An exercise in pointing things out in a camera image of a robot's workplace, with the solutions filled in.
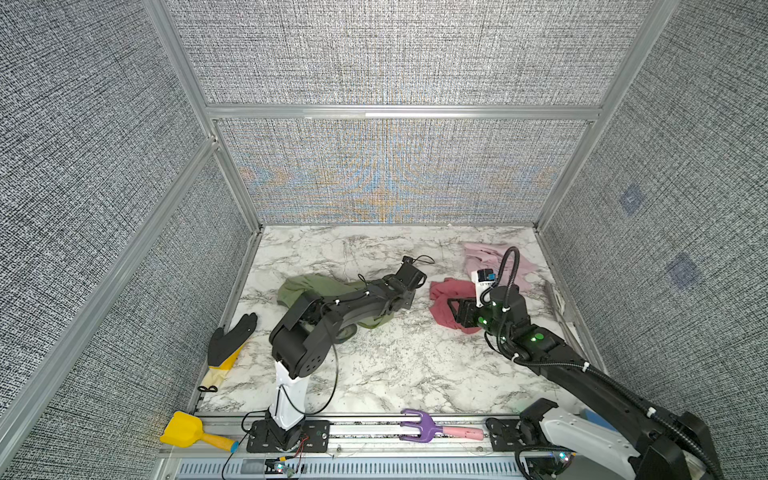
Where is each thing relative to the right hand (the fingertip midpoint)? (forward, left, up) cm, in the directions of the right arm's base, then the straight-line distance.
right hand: (455, 297), depth 81 cm
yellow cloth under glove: (-16, +66, -14) cm, 69 cm away
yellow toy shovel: (-29, +69, -15) cm, 77 cm away
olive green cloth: (+11, +49, -10) cm, 51 cm away
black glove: (-5, +70, -17) cm, 72 cm away
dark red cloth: (+7, +2, -15) cm, 16 cm away
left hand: (+9, +14, -10) cm, 19 cm away
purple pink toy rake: (-29, +8, -15) cm, 33 cm away
